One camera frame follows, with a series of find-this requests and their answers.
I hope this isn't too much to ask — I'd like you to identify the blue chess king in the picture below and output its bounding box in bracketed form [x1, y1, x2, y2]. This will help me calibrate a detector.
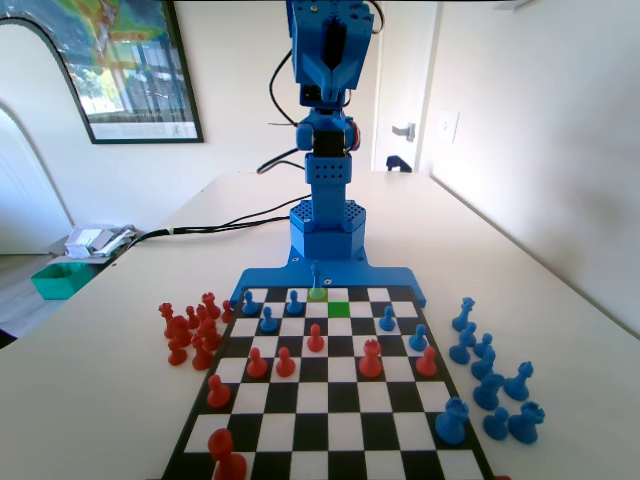
[307, 259, 325, 301]

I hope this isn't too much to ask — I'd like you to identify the white door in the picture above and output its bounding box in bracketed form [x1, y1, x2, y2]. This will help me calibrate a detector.
[372, 0, 444, 174]

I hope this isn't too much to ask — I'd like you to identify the black framed poster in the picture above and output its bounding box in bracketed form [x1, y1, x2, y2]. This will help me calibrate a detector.
[0, 0, 205, 146]

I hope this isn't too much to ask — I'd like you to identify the pile of papers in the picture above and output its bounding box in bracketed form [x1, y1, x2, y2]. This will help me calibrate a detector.
[63, 224, 137, 261]

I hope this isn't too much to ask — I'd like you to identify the red queen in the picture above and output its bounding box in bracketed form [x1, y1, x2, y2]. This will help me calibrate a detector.
[357, 338, 384, 379]

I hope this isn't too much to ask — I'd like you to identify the black and white chessboard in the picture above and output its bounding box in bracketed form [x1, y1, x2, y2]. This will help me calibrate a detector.
[159, 284, 496, 480]

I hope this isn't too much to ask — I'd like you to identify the green plastic bin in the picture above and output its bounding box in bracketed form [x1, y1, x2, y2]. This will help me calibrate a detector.
[30, 263, 92, 301]

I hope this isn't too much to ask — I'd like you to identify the blue queen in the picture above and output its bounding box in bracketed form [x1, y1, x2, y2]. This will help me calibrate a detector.
[503, 360, 535, 402]

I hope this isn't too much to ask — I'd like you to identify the blue rook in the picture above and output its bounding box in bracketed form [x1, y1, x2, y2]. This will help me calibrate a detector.
[508, 401, 546, 445]
[433, 397, 471, 447]

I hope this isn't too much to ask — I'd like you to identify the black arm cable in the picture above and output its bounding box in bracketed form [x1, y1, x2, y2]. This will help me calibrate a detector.
[256, 147, 308, 175]
[268, 47, 302, 131]

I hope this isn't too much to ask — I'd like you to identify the red and black wire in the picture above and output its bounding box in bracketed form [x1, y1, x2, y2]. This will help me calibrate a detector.
[371, 0, 388, 37]

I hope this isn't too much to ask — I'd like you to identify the white light switch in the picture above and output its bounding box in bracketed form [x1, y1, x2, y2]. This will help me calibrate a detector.
[439, 112, 460, 146]

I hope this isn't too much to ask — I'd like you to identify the blue base plate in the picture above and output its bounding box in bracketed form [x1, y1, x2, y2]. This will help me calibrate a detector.
[228, 247, 430, 312]

